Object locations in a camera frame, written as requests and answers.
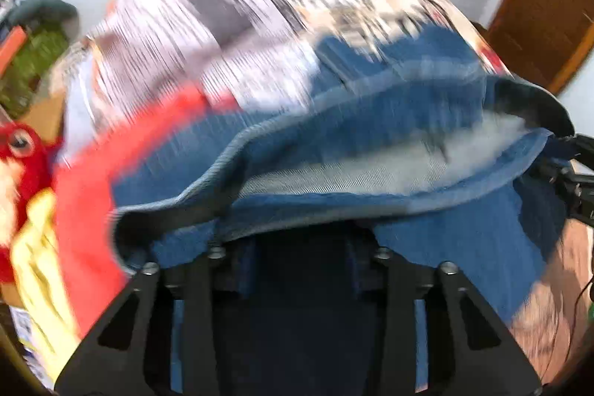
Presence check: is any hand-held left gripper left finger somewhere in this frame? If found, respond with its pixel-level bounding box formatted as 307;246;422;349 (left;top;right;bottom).
55;238;254;396

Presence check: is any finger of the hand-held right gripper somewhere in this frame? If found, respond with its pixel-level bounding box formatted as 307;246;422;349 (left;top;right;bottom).
533;134;586;216

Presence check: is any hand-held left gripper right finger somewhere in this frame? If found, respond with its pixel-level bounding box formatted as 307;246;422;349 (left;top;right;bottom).
346;238;544;396

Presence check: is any blue denim jacket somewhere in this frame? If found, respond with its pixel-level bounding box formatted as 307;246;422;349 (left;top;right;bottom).
111;25;576;396

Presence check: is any red cloth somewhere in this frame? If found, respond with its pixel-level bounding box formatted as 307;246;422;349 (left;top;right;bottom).
51;83;242;336

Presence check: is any yellow cloth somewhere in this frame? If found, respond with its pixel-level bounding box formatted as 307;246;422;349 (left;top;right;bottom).
12;187;82;383

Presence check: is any brown wooden door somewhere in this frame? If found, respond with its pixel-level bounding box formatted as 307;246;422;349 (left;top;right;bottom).
485;0;594;95

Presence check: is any red plush toy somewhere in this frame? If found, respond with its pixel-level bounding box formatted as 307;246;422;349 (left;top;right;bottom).
0;120;63;285

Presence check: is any brown cardboard box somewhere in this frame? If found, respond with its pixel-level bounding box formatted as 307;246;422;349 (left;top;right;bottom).
19;94;66;141

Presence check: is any printed bedspread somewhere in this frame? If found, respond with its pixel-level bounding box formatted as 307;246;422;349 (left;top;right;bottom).
49;0;511;137

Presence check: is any orange box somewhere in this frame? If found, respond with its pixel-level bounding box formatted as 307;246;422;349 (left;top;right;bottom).
0;27;29;76

